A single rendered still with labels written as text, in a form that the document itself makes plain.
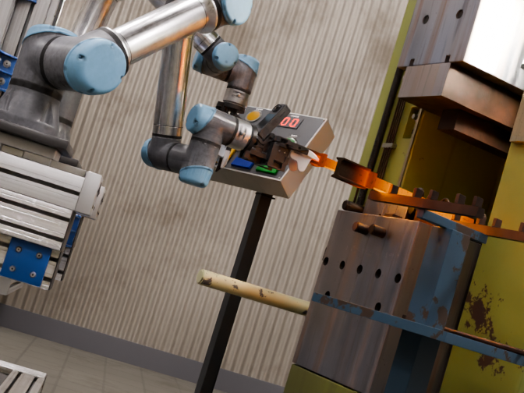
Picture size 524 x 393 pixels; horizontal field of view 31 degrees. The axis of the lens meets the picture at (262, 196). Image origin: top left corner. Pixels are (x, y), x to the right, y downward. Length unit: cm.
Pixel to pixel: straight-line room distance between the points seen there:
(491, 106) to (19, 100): 129
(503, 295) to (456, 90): 59
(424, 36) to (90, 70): 112
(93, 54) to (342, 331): 101
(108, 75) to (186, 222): 352
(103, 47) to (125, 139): 352
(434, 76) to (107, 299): 323
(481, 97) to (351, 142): 304
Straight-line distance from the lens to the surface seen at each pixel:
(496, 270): 245
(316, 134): 296
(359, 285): 252
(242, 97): 286
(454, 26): 268
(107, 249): 549
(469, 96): 267
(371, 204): 269
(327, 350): 257
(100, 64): 201
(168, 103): 238
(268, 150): 239
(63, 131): 262
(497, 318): 240
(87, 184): 208
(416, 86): 272
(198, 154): 229
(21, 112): 210
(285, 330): 560
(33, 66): 212
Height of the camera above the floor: 66
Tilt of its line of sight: 5 degrees up
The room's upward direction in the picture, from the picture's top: 17 degrees clockwise
